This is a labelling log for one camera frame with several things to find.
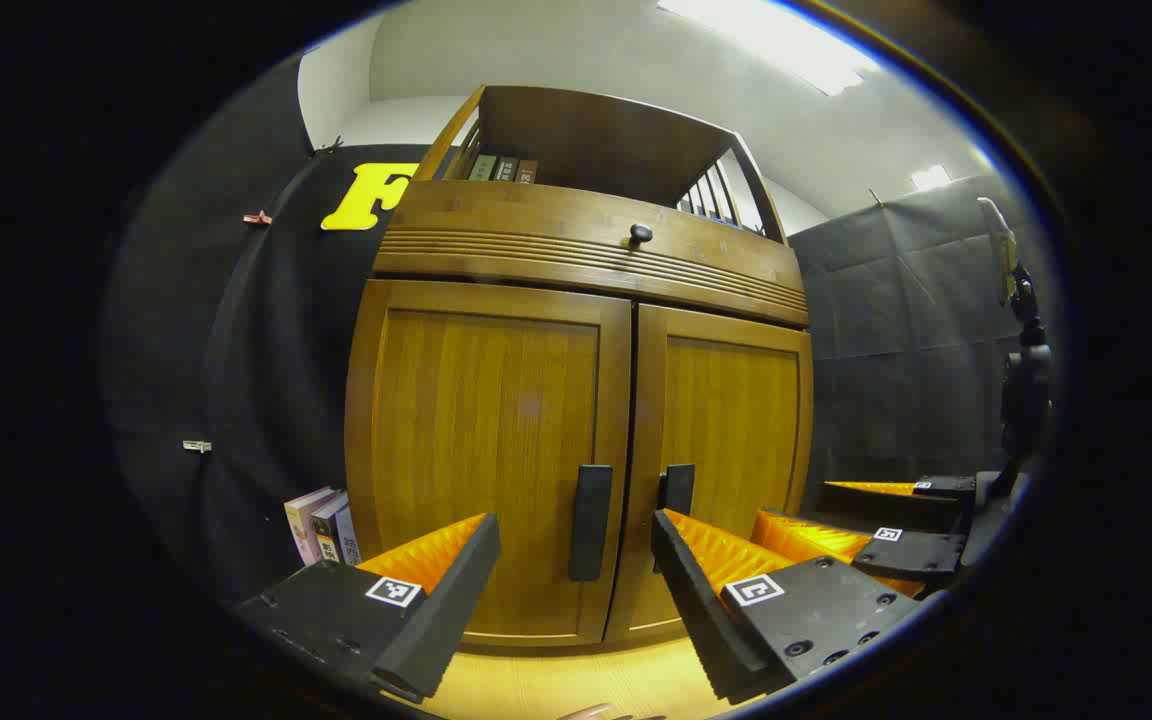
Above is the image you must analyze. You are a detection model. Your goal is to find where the blue book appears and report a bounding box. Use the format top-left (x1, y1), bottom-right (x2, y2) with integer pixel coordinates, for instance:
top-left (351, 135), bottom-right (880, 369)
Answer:
top-left (331, 503), bottom-right (362, 564)

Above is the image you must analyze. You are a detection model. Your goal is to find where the large ceiling light panel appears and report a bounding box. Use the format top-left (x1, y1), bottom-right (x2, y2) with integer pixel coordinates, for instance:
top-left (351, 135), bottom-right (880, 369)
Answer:
top-left (656, 0), bottom-right (882, 98)

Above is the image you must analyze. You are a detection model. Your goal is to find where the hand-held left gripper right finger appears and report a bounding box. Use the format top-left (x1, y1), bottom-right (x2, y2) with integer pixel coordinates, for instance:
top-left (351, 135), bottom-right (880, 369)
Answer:
top-left (650, 508), bottom-right (924, 706)

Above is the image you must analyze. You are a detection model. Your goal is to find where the wooden shoe cabinet door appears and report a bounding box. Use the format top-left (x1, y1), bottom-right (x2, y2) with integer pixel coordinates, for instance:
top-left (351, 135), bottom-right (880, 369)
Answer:
top-left (344, 278), bottom-right (634, 649)
top-left (604, 303), bottom-right (815, 644)

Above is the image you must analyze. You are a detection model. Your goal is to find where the wooden drawer with black knob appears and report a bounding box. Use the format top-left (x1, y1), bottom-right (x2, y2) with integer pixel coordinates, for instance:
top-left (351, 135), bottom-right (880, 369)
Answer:
top-left (373, 180), bottom-right (810, 328)

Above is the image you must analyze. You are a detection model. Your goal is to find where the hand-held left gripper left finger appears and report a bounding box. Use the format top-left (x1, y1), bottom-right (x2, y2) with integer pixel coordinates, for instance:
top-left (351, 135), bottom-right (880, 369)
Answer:
top-left (234, 513), bottom-right (503, 706)

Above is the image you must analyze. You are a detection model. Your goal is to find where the grey book with yellow label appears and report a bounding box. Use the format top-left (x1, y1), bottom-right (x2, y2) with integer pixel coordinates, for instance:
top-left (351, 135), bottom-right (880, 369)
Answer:
top-left (311, 492), bottom-right (349, 564)

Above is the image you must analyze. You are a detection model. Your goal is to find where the wooden double-door shoe cabinet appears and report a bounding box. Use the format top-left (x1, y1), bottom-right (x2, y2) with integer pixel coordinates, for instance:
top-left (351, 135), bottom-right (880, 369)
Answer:
top-left (344, 84), bottom-right (815, 649)

